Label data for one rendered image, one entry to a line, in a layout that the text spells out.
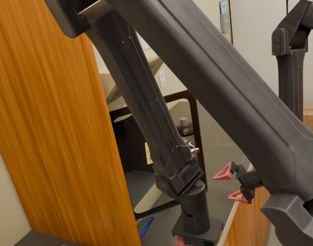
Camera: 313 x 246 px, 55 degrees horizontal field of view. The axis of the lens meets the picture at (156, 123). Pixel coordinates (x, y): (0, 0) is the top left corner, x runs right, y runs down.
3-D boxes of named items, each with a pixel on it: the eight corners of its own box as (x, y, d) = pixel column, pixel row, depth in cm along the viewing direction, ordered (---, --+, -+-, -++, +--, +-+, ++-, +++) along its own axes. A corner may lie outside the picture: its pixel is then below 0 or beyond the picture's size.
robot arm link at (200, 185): (188, 193, 59) (209, 180, 61) (167, 180, 64) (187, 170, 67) (193, 221, 61) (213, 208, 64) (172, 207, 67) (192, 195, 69)
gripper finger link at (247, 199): (223, 180, 107) (246, 174, 101) (232, 194, 109) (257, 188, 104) (219, 194, 102) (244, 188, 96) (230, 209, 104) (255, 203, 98)
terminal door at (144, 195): (129, 223, 102) (101, 113, 87) (207, 192, 110) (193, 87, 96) (129, 224, 101) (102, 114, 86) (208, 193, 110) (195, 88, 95)
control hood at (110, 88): (94, 109, 86) (85, 74, 82) (148, 77, 111) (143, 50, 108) (127, 109, 80) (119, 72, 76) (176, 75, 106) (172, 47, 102)
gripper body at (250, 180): (236, 164, 101) (257, 158, 96) (250, 185, 104) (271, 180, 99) (233, 177, 96) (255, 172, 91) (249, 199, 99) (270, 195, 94)
